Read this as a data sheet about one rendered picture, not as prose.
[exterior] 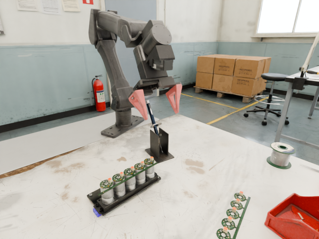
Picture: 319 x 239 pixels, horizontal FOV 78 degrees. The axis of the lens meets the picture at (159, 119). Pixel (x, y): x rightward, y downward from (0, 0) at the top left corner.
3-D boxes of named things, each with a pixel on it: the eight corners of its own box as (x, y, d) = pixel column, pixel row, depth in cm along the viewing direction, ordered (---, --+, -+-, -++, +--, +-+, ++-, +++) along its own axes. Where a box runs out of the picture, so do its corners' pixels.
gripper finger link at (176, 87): (190, 108, 54) (180, 77, 55) (167, 113, 51) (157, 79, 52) (177, 114, 60) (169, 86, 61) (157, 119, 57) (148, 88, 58)
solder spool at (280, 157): (269, 167, 54) (273, 151, 52) (264, 155, 60) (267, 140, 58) (294, 170, 53) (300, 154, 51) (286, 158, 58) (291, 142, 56)
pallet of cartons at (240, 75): (192, 92, 419) (195, 56, 390) (211, 86, 473) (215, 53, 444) (250, 104, 343) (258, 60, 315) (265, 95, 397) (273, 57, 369)
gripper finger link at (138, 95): (168, 113, 51) (158, 79, 52) (143, 118, 47) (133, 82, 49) (157, 119, 57) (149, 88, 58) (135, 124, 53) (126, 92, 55)
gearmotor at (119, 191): (112, 195, 43) (109, 176, 41) (121, 190, 44) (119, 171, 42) (118, 202, 41) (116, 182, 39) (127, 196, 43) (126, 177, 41)
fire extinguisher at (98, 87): (94, 109, 313) (89, 75, 292) (103, 107, 322) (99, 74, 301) (98, 112, 302) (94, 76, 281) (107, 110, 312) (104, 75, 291)
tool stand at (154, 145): (164, 159, 64) (154, 127, 66) (179, 157, 56) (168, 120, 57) (148, 164, 61) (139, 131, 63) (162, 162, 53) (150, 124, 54)
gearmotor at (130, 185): (123, 189, 44) (121, 170, 43) (131, 184, 46) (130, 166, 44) (129, 195, 43) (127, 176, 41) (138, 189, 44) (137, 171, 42)
